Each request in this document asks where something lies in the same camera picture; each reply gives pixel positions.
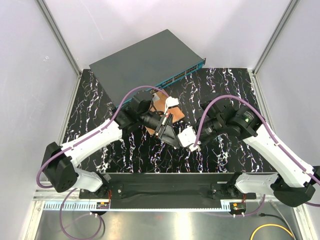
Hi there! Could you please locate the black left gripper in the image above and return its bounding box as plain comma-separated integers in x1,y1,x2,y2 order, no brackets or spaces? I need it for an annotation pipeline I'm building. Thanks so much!
138,111,181,149

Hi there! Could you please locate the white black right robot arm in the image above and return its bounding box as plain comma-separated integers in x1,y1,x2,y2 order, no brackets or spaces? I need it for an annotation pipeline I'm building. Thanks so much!
178,95,320,207

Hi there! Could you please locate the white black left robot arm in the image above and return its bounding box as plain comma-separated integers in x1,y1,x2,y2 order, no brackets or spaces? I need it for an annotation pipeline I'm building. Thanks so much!
39,90,181,198

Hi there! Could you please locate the wooden board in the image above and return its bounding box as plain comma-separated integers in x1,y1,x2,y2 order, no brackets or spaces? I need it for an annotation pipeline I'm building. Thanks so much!
143,91,185,135

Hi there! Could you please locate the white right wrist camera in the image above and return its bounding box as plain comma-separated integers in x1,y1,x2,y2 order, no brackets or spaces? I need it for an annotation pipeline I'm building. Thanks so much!
177,134,201,152

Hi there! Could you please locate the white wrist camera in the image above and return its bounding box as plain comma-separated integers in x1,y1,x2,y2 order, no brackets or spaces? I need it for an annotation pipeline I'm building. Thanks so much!
177,134,201,152
163,96,180,114

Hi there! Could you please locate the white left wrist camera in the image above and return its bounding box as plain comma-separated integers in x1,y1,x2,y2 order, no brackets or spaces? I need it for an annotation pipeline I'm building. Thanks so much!
163,96,180,114

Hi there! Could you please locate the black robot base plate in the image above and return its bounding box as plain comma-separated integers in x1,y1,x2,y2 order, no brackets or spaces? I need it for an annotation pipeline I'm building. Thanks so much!
66,172,263,210

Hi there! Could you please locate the dark grey network switch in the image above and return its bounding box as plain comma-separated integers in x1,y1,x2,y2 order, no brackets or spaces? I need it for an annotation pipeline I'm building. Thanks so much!
89,29,206,106

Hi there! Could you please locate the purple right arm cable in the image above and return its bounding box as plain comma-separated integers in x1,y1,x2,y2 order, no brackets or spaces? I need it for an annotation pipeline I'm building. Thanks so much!
193,94,320,218

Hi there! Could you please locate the grey cable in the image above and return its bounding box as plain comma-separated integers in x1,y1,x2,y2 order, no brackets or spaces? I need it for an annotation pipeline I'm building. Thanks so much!
271,199,301,240

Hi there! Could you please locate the black power cable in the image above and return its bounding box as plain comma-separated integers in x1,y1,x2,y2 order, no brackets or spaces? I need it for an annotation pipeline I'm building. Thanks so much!
258,212,298,240

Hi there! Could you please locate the white slotted cable duct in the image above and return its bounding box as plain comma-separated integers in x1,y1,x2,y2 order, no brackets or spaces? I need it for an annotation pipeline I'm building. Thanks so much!
43,200,231,213

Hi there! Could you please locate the yellow cable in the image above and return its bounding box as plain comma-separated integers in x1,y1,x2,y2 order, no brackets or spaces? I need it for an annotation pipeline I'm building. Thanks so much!
250,224,296,240

